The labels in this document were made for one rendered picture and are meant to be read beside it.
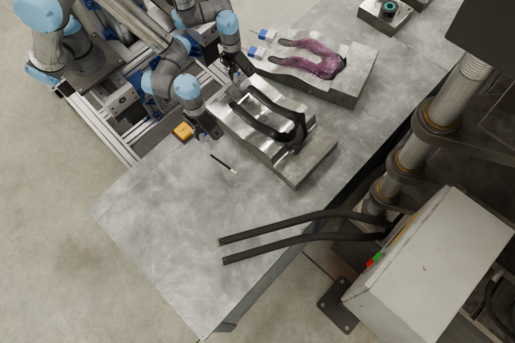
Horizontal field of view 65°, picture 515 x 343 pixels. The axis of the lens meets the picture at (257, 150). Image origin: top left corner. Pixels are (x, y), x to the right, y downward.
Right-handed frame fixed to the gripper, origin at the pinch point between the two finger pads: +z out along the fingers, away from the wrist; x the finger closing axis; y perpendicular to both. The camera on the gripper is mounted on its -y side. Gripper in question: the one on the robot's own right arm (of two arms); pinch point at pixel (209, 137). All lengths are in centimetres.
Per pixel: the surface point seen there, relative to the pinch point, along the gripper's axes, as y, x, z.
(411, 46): -28, -98, 15
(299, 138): -23.5, -25.9, 7.9
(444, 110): -63, -21, -65
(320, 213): -50, -7, 3
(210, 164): -2.1, 4.9, 15.0
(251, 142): -12.3, -10.4, 3.9
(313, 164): -34.9, -21.6, 9.0
